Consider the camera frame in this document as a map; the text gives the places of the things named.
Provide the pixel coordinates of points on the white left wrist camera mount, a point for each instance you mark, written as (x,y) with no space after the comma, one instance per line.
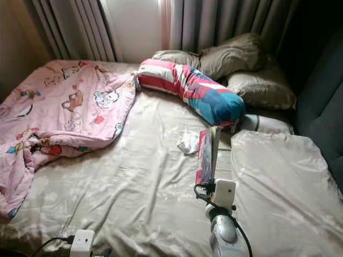
(82,245)

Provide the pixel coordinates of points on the small white cloth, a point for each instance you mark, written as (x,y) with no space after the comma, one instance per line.
(188,143)

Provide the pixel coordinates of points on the brown-grey pillow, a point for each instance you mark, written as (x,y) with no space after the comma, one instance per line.
(171,57)
(262,88)
(233,55)

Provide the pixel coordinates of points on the blue badminton comic book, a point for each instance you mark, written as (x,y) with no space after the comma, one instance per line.
(206,158)

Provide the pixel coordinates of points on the pink cartoon blanket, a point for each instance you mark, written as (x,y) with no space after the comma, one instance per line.
(59,107)

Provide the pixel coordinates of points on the beige floral bed sheet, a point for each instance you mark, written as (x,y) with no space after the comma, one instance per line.
(128,187)

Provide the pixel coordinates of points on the grey curtain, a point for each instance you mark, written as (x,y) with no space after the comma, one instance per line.
(69,27)
(225,21)

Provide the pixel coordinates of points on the dark blue-grey headboard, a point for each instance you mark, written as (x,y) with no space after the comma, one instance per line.
(321,107)

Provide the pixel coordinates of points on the white rolled cushion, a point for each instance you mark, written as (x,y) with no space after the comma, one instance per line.
(268,124)

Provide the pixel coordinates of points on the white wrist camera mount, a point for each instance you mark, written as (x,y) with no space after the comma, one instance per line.
(225,193)
(82,245)

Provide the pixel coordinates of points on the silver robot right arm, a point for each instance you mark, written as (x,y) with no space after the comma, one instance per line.
(225,235)

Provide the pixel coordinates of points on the colourful striped bolster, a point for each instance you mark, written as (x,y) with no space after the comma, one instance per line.
(203,95)

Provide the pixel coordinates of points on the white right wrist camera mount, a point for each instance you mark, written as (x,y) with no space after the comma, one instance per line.
(225,193)

